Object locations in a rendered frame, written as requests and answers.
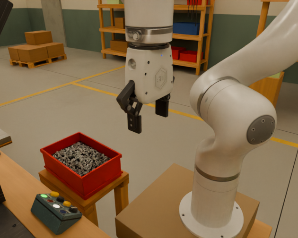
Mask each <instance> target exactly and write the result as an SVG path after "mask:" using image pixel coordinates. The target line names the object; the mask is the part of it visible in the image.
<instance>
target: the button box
mask: <svg viewBox="0 0 298 238"><path fill-rule="evenodd" d="M41 195H46V196H47V197H42V196H41ZM48 199H50V200H53V202H52V203H51V202H48V201H47V200H48ZM65 201H66V200H64V201H63V202H65ZM63 202H61V201H58V200H57V197H54V196H51V195H50V194H37V195H36V197H35V200H34V202H33V205H32V208H31V212H32V213H33V214H34V215H35V216H36V217H37V218H38V219H39V220H41V221H42V222H43V223H44V224H45V225H46V226H47V227H48V228H49V229H50V230H51V231H52V232H53V233H54V234H55V235H60V234H62V233H63V232H64V231H66V230H67V229H68V228H69V227H71V226H72V225H73V224H75V223H76V222H77V221H78V220H80V219H81V217H82V213H81V212H80V211H79V210H78V211H77V212H72V211H70V210H69V208H70V207H71V206H72V205H70V206H69V207H68V206H64V205H63ZM54 204H56V205H58V206H59V208H56V207H54V206H53V205H54ZM60 210H64V211H66V213H61V212H60Z"/></svg>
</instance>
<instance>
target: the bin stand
mask: <svg viewBox="0 0 298 238"><path fill-rule="evenodd" d="M121 171H123V170H122V169H121ZM38 174H39V177H40V181H41V183H43V184H44V185H45V186H46V187H48V188H49V189H50V190H51V191H54V192H58V193H59V196H62V197H64V199H65V200H66V201H68V202H70V203H71V205H72V206H75V207H77V209H78V210H79V211H80V212H81V213H82V214H83V216H84V217H86V218H87V219H88V220H90V221H91V222H92V223H93V224H95V225H96V226H97V227H98V220H97V213H96V202H97V201H98V200H100V199H101V198H102V197H104V196H105V195H106V194H108V193H109V192H110V191H111V190H113V189H114V199H115V210H116V216H117V215H118V214H119V213H120V212H121V211H122V210H123V209H124V208H126V207H127V206H128V205H129V198H128V184H129V173H128V172H125V171H123V173H122V174H121V176H120V177H119V178H117V179H116V180H115V181H113V182H112V183H110V184H109V185H107V186H106V187H105V188H103V189H101V190H100V191H99V192H97V193H96V194H94V195H93V196H91V197H90V198H89V199H87V200H83V199H82V198H81V197H80V196H78V195H77V194H76V193H75V192H73V191H72V190H71V189H70V188H68V187H67V186H66V185H64V184H63V183H62V182H61V181H59V180H58V179H57V178H56V177H55V176H53V175H52V174H51V173H50V172H48V171H47V170H46V169H44V170H42V171H40V172H38Z"/></svg>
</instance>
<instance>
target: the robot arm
mask: <svg viewBox="0 0 298 238"><path fill-rule="evenodd" d="M121 2H122V3H123V4H124V15H125V37H126V41H128V42H130V43H128V45H129V47H128V48H127V54H126V63H125V88H124V89H123V90H122V91H121V92H120V94H119V95H118V96H117V98H116V100H117V102H118V104H119V105H120V106H121V109H122V110H124V112H125V113H127V121H128V129H129V130H130V131H132V132H135V133H137V134H140V133H141V132H142V128H141V115H140V114H139V113H140V110H141V108H142V105H143V104H149V103H151V102H154V101H156V105H155V114H157V115H159V116H162V117H165V118H166V117H168V105H169V101H168V100H169V99H170V93H171V91H172V89H173V83H174V80H175V77H174V76H173V58H172V50H171V45H170V44H169V43H168V42H170V41H172V35H173V12H174V0H121ZM297 61H298V0H289V2H288V3H287V5H286V6H285V8H284V9H283V10H282V11H281V12H280V13H279V15H278V16H277V17H276V18H275V19H274V20H273V21H272V22H271V23H270V24H269V25H268V27H267V28H266V29H265V30H264V31H263V32H262V33H261V34H260V35H259V36H258V37H256V38H255V39H254V40H253V41H251V42H250V43H249V44H248V45H246V46H245V47H243V48H242V49H240V50H239V51H237V52H235V53H234V54H232V55H230V56H229V57H227V58H225V59H224V60H222V61H221V62H219V63H218V64H216V65H214V66H213V67H211V68H210V69H208V70H207V71H206V72H204V73H203V74H202V75H201V76H200V77H199V78H198V79H197V80H196V81H195V82H194V84H193V85H192V87H191V90H190V96H189V99H190V104H191V107H192V109H193V110H194V112H195V113H196V114H197V115H198V116H199V117H200V118H201V119H203V120H204V121H205V122H206V123H207V124H208V125H209V126H210V127H211V128H212V129H213V130H214V133H215V136H210V137H207V138H205V139H203V140H202V141H201V142H200V143H199V145H198V147H197V149H196V155H195V164H194V174H193V189H192V192H189V193H188V194H186V195H185V196H184V197H183V199H182V200H181V202H180V205H179V216H180V219H181V221H182V223H183V225H184V226H185V227H186V229H188V230H189V231H190V232H191V233H192V234H194V235H195V236H196V237H198V238H235V237H236V236H237V235H238V234H239V233H240V231H241V230H242V227H243V224H244V217H243V213H242V210H241V208H240V207H239V205H238V204H237V203H236V202H235V197H236V193H237V187H238V182H239V178H240V173H241V168H242V163H243V159H244V157H245V156H246V155H247V154H248V153H249V152H250V151H252V150H253V149H255V148H257V147H259V146H261V145H263V144H265V143H267V142H268V141H269V140H270V139H271V138H272V136H273V135H274V133H275V130H276V126H277V114H276V110H275V108H274V106H273V104H272V103H271V102H270V101H269V100H268V99H267V98H266V97H264V96H263V95H262V94H260V93H258V92H257V91H255V90H253V89H251V88H249V87H248V86H250V85H251V84H253V83H255V82H256V81H259V80H261V79H263V78H266V77H269V76H272V75H275V74H277V73H280V72H282V71H283V70H285V69H287V68H288V67H290V66H291V65H293V64H294V63H296V62H297ZM136 98H137V99H136ZM134 102H137V104H136V106H135V108H133V103H134Z"/></svg>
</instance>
